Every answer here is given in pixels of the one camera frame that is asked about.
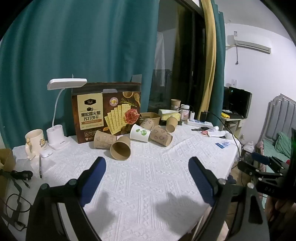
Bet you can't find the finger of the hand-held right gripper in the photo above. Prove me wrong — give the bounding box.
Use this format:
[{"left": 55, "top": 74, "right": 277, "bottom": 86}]
[
  {"left": 238, "top": 161, "right": 285, "bottom": 183},
  {"left": 252, "top": 152, "right": 288, "bottom": 171}
]

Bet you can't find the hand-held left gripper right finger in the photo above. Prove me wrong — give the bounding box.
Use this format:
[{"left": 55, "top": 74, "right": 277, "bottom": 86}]
[{"left": 188, "top": 157, "right": 270, "bottom": 241}]

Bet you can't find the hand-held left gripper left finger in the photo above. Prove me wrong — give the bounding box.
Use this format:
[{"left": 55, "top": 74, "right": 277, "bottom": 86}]
[{"left": 25, "top": 157, "right": 107, "bottom": 241}]

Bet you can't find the person's right hand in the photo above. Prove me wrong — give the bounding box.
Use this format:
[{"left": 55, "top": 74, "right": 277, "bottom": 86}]
[{"left": 265, "top": 197, "right": 296, "bottom": 223}]

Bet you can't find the green cloth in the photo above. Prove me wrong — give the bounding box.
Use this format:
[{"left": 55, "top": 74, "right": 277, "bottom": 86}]
[{"left": 274, "top": 132, "right": 295, "bottom": 159}]

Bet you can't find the brown printed paper cup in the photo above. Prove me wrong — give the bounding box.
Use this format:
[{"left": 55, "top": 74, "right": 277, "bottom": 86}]
[
  {"left": 149, "top": 125, "right": 173, "bottom": 147},
  {"left": 139, "top": 118, "right": 155, "bottom": 131},
  {"left": 93, "top": 130, "right": 118, "bottom": 149}
]

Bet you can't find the grey padded headboard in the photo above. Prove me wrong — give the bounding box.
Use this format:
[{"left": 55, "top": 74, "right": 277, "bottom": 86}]
[{"left": 262, "top": 94, "right": 296, "bottom": 160}]

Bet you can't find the small side desk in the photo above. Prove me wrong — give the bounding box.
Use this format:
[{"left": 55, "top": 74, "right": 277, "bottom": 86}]
[{"left": 220, "top": 111, "right": 248, "bottom": 141}]

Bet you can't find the white crumpled packet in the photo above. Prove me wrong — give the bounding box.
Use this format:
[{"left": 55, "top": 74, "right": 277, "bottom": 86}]
[{"left": 201, "top": 130, "right": 228, "bottom": 138}]

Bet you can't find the white textured tablecloth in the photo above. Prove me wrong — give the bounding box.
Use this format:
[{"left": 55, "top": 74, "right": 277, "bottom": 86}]
[{"left": 5, "top": 122, "right": 242, "bottom": 241}]

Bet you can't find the white power strip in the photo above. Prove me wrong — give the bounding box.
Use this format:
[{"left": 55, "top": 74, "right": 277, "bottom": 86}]
[{"left": 187, "top": 119, "right": 213, "bottom": 127}]

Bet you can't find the black monitor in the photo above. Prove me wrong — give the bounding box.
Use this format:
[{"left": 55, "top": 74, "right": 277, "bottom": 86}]
[{"left": 223, "top": 86, "right": 252, "bottom": 117}]

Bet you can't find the white green-print paper cup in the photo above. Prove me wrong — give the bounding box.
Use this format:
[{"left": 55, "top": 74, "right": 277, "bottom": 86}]
[{"left": 130, "top": 124, "right": 151, "bottom": 143}]

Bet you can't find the brown cracker box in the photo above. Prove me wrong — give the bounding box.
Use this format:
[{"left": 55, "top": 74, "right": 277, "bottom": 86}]
[{"left": 71, "top": 82, "right": 142, "bottom": 144}]

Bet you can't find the cream cartoon mug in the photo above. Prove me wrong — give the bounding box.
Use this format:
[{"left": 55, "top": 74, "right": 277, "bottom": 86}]
[{"left": 25, "top": 129, "right": 48, "bottom": 161}]

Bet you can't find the white desk lamp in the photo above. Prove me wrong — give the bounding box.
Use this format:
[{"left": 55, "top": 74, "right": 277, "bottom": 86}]
[{"left": 46, "top": 78, "right": 88, "bottom": 151}]

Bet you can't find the clear jar white lid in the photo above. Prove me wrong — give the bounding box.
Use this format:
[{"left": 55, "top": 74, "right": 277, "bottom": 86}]
[{"left": 181, "top": 105, "right": 190, "bottom": 121}]

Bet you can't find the yellow tissue box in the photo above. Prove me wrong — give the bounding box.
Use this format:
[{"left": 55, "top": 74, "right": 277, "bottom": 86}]
[{"left": 158, "top": 109, "right": 181, "bottom": 121}]

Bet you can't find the brown paper bowl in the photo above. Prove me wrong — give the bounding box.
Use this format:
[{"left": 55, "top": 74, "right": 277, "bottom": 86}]
[{"left": 139, "top": 112, "right": 161, "bottom": 127}]

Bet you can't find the brown cardboard box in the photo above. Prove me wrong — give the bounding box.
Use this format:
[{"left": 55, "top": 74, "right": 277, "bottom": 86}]
[{"left": 0, "top": 148, "right": 16, "bottom": 197}]

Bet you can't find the yellow curtain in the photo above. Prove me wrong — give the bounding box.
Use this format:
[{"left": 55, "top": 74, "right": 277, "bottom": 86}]
[{"left": 197, "top": 0, "right": 217, "bottom": 116}]

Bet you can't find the white air conditioner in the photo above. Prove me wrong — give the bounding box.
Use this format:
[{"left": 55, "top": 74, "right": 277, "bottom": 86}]
[{"left": 226, "top": 35, "right": 272, "bottom": 55}]

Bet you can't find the teal curtain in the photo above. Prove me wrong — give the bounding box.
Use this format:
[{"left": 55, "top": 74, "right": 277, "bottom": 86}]
[
  {"left": 0, "top": 0, "right": 160, "bottom": 149},
  {"left": 210, "top": 0, "right": 226, "bottom": 112}
]

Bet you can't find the black cable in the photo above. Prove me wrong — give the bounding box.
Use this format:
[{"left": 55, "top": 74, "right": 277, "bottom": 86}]
[{"left": 0, "top": 169, "right": 33, "bottom": 232}]

